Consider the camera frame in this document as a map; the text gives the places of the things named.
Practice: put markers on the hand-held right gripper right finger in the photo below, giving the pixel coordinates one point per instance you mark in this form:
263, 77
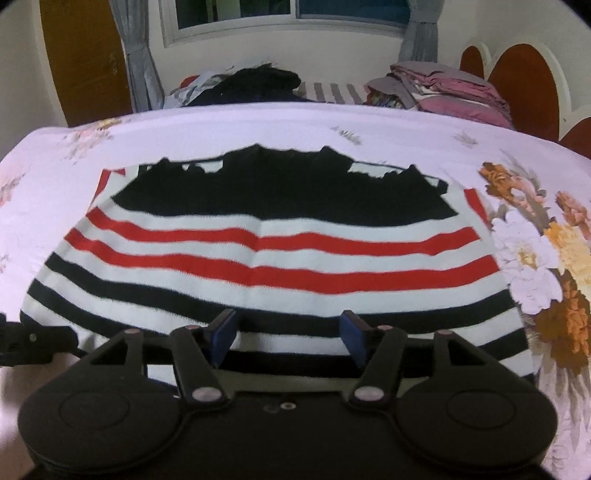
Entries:
353, 337

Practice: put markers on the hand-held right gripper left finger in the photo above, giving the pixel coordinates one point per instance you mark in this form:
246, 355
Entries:
224, 334

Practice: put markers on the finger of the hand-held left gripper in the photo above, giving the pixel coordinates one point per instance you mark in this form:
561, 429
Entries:
37, 344

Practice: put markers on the striped knit sweater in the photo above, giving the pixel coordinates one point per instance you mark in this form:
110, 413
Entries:
277, 258

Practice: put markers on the pile of dark clothes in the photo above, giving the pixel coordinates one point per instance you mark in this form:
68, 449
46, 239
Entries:
249, 87

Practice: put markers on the pink floral bed sheet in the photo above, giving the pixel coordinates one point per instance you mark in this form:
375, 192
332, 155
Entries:
295, 129

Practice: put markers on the grey striped cloth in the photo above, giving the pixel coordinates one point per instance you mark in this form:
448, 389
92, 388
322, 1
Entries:
332, 92

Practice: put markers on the pile of folded bedding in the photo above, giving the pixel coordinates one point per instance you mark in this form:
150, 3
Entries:
452, 94

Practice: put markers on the brown wooden door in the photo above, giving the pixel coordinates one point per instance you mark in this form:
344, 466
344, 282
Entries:
83, 60

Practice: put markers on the grey curtain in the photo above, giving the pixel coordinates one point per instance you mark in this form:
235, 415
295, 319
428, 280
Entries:
136, 55
420, 32

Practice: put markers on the white and brown headboard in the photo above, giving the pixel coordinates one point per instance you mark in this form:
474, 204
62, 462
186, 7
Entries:
521, 87

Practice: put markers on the window with white frame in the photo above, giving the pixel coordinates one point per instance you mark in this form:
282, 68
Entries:
286, 18

